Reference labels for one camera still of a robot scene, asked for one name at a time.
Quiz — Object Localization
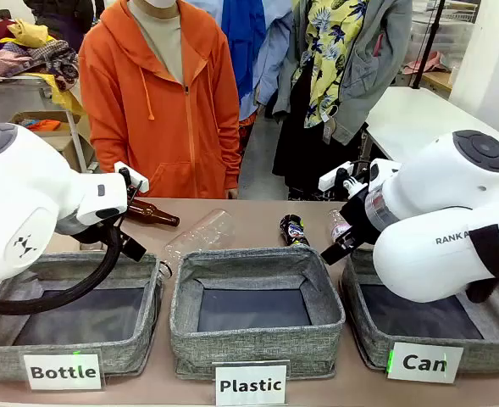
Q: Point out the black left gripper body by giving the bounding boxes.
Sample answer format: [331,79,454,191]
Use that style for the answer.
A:
[115,231,147,262]

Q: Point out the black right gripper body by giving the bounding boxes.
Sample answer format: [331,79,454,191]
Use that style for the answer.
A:
[340,190,382,252]

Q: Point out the small pink-label water bottle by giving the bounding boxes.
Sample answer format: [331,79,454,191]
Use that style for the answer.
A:
[327,209,355,243]

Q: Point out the brown glass bottle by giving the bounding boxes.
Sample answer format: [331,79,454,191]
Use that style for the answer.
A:
[126,198,181,228]

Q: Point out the black crushed Pepsi can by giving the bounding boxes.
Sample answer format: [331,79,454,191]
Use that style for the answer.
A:
[279,214,312,248]

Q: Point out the clear crushed plastic bottle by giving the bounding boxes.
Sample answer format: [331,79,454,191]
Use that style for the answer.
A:
[158,209,236,281]

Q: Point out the grey fabric basket Can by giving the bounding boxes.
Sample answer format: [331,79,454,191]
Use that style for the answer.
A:
[340,248,499,376]

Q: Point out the grey fabric basket Bottle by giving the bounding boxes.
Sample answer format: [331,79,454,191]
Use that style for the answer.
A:
[0,252,165,382]

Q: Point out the grey fabric basket Plastic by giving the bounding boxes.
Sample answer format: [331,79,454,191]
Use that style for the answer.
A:
[169,247,347,381]

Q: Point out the white Can label sign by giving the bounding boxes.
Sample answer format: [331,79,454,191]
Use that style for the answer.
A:
[386,341,465,385]

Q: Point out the black hanging skirt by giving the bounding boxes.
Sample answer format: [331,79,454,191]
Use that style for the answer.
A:
[272,63,369,201]

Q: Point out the white work table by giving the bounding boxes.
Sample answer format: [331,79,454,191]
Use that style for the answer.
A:
[365,86,499,187]

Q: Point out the open cardboard box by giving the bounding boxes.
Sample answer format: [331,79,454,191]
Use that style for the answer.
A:
[9,110,98,173]

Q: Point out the person in orange hoodie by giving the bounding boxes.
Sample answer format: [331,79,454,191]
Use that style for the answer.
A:
[78,0,242,200]

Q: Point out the white Bottle label sign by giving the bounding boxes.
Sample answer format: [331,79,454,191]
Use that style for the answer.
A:
[22,349,105,391]

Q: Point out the white Plastic label sign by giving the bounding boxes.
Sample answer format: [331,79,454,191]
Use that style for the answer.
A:
[213,360,291,407]

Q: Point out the yellow cloth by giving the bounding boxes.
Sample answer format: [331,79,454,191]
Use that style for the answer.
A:
[19,71,86,118]

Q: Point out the grey hooded jacket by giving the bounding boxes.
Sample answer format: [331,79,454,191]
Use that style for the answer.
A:
[269,0,413,146]

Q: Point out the pink cloth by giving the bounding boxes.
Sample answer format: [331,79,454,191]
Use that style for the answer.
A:
[403,50,446,76]

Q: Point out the yellow floral shirt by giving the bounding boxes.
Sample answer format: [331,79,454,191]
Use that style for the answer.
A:
[293,0,371,129]

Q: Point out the black stand pole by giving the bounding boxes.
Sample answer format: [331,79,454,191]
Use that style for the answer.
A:
[411,0,447,90]

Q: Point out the clear storage bins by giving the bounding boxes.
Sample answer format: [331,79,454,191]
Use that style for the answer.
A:
[409,16,475,57]

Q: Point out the blue hanging garment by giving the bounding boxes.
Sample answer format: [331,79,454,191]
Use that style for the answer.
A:
[221,0,295,122]

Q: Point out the pile of colourful clothes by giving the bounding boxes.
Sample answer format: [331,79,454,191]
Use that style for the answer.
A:
[0,19,80,92]

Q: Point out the person in black clothes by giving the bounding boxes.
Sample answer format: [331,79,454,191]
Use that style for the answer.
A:
[22,0,106,52]

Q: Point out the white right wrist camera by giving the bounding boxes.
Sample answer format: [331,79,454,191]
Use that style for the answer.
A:
[318,160,355,192]

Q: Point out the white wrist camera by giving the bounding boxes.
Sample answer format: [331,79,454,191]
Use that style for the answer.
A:
[113,160,150,192]
[318,160,355,192]

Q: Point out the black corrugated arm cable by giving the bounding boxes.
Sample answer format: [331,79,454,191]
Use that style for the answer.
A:
[0,211,126,315]

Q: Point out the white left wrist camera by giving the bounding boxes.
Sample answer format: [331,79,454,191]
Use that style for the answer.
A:
[113,160,150,192]

